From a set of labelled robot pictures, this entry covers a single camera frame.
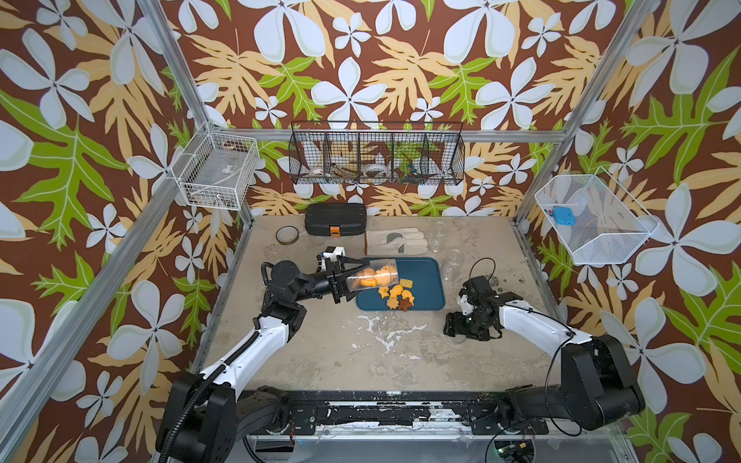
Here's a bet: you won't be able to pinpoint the white wire basket right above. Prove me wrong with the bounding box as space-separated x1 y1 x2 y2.
535 168 660 266

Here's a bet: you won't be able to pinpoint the black tool case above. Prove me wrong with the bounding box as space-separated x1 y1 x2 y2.
304 203 368 237

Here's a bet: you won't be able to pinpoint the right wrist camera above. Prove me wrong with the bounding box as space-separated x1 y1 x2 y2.
457 294 475 316

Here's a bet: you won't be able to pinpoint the white wire basket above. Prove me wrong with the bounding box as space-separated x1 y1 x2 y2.
535 168 660 266
171 125 261 211

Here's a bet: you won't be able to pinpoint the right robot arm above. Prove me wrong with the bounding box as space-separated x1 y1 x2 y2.
443 276 646 430

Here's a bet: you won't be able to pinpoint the clear jar brown cookies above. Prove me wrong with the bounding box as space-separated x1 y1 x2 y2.
428 221 448 253

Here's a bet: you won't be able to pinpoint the brown tape roll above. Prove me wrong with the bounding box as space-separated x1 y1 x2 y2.
275 226 300 246

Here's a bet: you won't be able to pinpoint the clear jar orange cookies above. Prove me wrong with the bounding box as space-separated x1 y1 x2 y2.
347 259 399 291

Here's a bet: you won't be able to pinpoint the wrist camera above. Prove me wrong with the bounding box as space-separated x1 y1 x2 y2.
457 294 475 316
321 246 345 262

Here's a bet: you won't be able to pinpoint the clear jar with cookies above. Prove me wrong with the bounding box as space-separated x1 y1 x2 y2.
441 249 464 282

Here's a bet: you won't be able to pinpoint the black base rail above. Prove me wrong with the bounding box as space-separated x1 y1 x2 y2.
242 389 551 436

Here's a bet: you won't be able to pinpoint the teal plastic tray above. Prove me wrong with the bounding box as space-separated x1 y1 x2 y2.
354 257 445 312

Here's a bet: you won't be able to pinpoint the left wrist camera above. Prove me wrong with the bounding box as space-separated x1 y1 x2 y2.
321 246 345 262

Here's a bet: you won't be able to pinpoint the white wire basket left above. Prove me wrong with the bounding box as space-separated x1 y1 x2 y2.
171 125 261 211

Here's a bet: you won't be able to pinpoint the black wire basket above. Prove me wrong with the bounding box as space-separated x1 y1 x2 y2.
287 121 465 185

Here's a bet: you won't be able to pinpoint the brown star cookie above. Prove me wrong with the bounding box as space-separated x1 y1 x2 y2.
399 299 413 312

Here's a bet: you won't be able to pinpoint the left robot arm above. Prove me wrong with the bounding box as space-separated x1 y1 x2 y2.
156 256 370 462

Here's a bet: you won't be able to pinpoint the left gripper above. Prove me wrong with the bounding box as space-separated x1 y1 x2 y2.
290 257 369 306

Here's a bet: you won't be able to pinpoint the blue object in basket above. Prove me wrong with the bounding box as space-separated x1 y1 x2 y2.
550 206 577 227

